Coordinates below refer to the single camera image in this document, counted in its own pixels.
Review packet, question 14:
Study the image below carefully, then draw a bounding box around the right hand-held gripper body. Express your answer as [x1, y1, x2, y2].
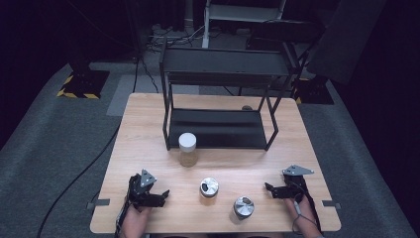
[281, 164, 315, 201]

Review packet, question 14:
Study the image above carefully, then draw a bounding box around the white metal chair frame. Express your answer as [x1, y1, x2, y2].
[201, 0, 287, 50]

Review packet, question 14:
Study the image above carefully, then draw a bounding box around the dark tilted panel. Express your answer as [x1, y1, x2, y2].
[306, 0, 388, 86]

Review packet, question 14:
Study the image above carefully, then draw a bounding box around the white lid glass jar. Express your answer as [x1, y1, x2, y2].
[177, 132, 200, 169]

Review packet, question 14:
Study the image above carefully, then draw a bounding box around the thin black floor cable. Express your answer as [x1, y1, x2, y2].
[141, 59, 160, 94]

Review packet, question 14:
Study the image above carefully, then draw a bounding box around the bundle of floor cables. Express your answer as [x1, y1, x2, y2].
[146, 23, 206, 53]

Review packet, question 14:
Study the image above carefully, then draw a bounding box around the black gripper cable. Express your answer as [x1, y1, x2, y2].
[114, 197, 131, 238]
[296, 180, 323, 233]

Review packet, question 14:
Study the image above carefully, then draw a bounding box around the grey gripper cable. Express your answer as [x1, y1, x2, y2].
[291, 200, 319, 235]

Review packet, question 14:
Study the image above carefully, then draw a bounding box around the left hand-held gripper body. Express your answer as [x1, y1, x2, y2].
[128, 169, 158, 208]

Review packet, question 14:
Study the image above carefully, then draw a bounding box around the silver lid glass jar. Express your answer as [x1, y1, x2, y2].
[233, 195, 256, 221]
[198, 177, 220, 206]

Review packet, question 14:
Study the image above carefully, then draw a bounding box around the black metal shelf rack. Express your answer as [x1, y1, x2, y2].
[158, 37, 311, 152]

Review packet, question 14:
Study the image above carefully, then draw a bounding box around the black folding stand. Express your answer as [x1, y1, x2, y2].
[246, 19, 326, 100]

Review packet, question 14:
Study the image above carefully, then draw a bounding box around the long black floor cable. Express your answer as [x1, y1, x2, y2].
[37, 56, 141, 238]

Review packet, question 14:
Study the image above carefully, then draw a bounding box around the black base with hazard stripes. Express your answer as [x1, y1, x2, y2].
[55, 68, 111, 100]
[292, 76, 335, 106]

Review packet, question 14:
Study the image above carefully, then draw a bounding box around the person's left hand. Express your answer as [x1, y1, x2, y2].
[122, 203, 152, 238]

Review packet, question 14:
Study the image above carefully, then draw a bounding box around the grey tape marker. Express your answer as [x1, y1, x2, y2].
[86, 197, 111, 210]
[321, 199, 342, 210]

